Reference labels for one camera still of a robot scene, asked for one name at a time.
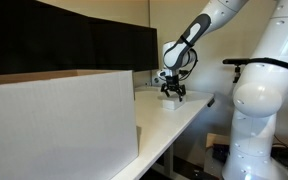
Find small white box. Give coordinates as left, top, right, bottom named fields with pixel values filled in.
left=161, top=94, right=187, bottom=111

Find brown cardboard sheet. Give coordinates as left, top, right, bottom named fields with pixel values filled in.
left=205, top=132, right=232, bottom=151

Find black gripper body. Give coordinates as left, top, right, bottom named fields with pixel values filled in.
left=164, top=75, right=182, bottom=91

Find black stereo camera bar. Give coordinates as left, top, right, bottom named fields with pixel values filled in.
left=222, top=57, right=252, bottom=66

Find large white cardboard box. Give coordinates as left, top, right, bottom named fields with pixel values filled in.
left=0, top=69, right=140, bottom=180

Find black computer monitor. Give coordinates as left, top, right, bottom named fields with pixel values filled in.
left=88, top=16, right=160, bottom=73
left=0, top=0, right=97, bottom=77

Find black camera stand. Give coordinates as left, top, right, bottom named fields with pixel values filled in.
left=233, top=64, right=242, bottom=84

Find black floor device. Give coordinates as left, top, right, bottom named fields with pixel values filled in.
left=212, top=143, right=232, bottom=164

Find black floor cables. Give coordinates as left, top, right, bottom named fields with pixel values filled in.
left=272, top=134, right=288, bottom=168

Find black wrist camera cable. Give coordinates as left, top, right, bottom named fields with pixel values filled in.
left=178, top=48, right=199, bottom=82

